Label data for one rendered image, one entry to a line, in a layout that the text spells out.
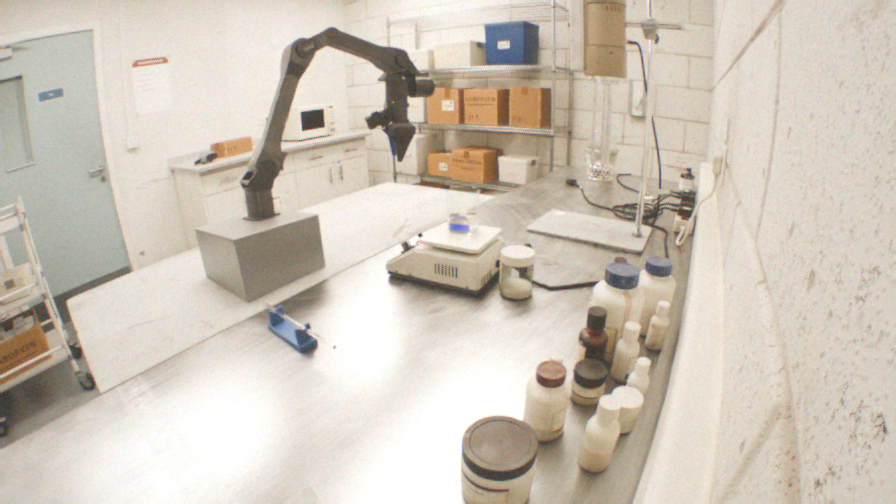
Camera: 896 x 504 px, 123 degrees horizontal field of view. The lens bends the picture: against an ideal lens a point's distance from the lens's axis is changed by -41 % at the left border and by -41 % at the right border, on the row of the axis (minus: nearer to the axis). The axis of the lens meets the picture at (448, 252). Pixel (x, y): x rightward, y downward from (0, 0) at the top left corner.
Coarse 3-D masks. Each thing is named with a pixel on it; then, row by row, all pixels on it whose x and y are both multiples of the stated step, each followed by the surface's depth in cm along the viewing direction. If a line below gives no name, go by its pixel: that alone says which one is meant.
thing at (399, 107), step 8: (384, 104) 99; (392, 104) 96; (400, 104) 96; (408, 104) 97; (392, 112) 97; (400, 112) 97; (400, 120) 98; (408, 120) 99; (392, 128) 92; (400, 128) 92; (408, 128) 93
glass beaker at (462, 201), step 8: (448, 192) 73; (456, 192) 77; (464, 192) 77; (472, 192) 77; (448, 200) 74; (456, 200) 72; (464, 200) 72; (472, 200) 73; (448, 208) 74; (456, 208) 73; (464, 208) 73; (472, 208) 73; (448, 216) 75; (456, 216) 74; (464, 216) 73; (472, 216) 74; (448, 224) 76; (456, 224) 74; (464, 224) 74; (472, 224) 74; (448, 232) 76; (456, 232) 75; (464, 232) 74; (472, 232) 75
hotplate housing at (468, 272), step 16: (496, 240) 78; (400, 256) 77; (416, 256) 75; (432, 256) 73; (448, 256) 72; (464, 256) 71; (480, 256) 71; (496, 256) 77; (400, 272) 78; (416, 272) 76; (432, 272) 74; (448, 272) 73; (464, 272) 71; (480, 272) 71; (496, 272) 79; (448, 288) 74; (464, 288) 73; (480, 288) 73
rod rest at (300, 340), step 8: (272, 312) 61; (272, 320) 61; (280, 320) 62; (272, 328) 61; (280, 328) 61; (288, 328) 61; (296, 328) 56; (280, 336) 60; (288, 336) 59; (296, 336) 56; (304, 336) 57; (312, 336) 59; (296, 344) 57; (304, 344) 57; (312, 344) 58
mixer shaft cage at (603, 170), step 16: (608, 96) 90; (608, 112) 91; (592, 128) 92; (608, 128) 89; (592, 144) 94; (608, 144) 91; (592, 160) 95; (608, 160) 92; (592, 176) 95; (608, 176) 93
